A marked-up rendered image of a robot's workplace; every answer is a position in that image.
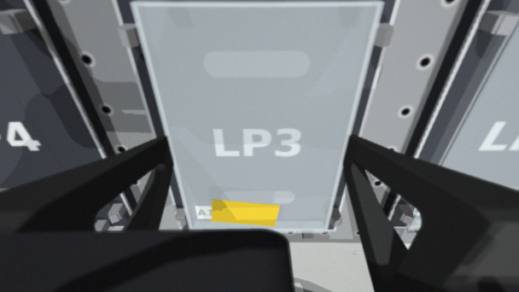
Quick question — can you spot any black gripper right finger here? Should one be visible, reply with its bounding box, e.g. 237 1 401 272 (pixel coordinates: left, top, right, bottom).
342 134 519 292

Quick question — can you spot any grey perforated base plate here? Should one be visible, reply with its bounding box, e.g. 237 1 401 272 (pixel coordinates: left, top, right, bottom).
46 0 469 243

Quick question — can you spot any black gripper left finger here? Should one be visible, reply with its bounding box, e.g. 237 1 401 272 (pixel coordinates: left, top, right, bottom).
0 135 174 233

